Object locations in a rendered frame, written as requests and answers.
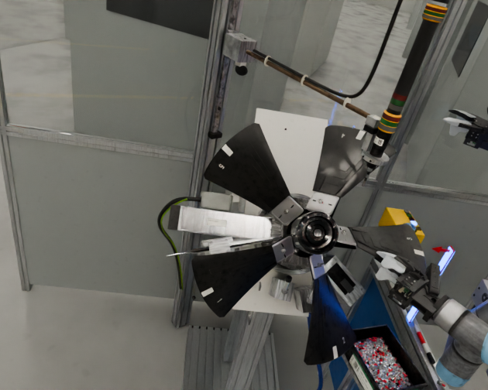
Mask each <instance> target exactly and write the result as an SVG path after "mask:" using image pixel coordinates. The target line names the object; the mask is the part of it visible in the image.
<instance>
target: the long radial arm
mask: <svg viewBox="0 0 488 390"><path fill-rule="evenodd" d="M271 224H273V218H272V217H261V216H255V215H249V214H238V213H232V212H226V211H220V210H209V209H202V208H196V207H185V206H181V207H180V217H179V223H178V229H177V230H178V231H184V232H191V233H197V234H209V235H215V236H222V237H233V238H240V239H246V240H248V239H253V238H268V237H271V230H270V229H271V227H272V226H271Z"/></svg>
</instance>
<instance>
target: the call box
mask: <svg viewBox="0 0 488 390"><path fill-rule="evenodd" d="M406 223H410V224H411V221H410V220H409V218H408V216H407V215H406V214H405V212H404V210H401V209H395V208H389V207H386V209H385V211H384V212H383V216H382V217H381V219H380V222H379V223H378V225H379V226H389V225H398V224H406ZM414 232H415V234H416V235H417V237H418V240H419V241H420V243H421V242H422V241H423V239H424V233H423V231H417V229H415V231H414Z"/></svg>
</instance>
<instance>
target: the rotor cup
mask: <svg viewBox="0 0 488 390"><path fill-rule="evenodd" d="M299 217H302V218H301V219H298V218H299ZM316 229H319V230H321V236H319V237H316V236H315V235H314V231H315V230H316ZM289 234H290V236H291V237H292V242H293V246H294V253H293V254H294V255H296V256H299V257H302V258H308V257H309V256H312V255H323V254H325V253H327V252H329V251H331V250H332V249H333V248H334V247H335V245H336V243H337V240H338V238H339V230H338V226H337V224H336V223H335V220H334V219H333V218H332V217H331V216H330V215H328V214H326V213H324V212H321V211H312V212H310V211H308V210H307V209H305V211H304V212H303V213H302V214H300V215H299V216H298V217H296V218H295V219H294V220H293V221H291V222H290V223H289V224H288V225H286V226H285V225H284V224H283V226H282V230H281V236H282V238H284V237H286V236H287V235H289ZM295 242H298V243H299V245H296V244H295Z"/></svg>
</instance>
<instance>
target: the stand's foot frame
mask: <svg viewBox="0 0 488 390"><path fill-rule="evenodd" d="M228 334H229V329H224V328H216V327H199V326H191V325H189V328H188V333H187V346H186V354H185V362H184V377H183V385H182V390H225V386H226V384H227V381H228V378H229V373H230V370H231V367H232V362H229V363H228V360H227V361H223V352H224V349H225V343H226V341H227V337H228ZM249 390H280V389H279V382H278V374H277V360H276V353H275V346H274V339H273V333H268V334H267V336H266V340H265V343H264V345H263V349H262V352H261V355H260V357H259V360H258V363H257V366H256V370H255V372H254V375H253V379H252V381H251V384H250V386H249Z"/></svg>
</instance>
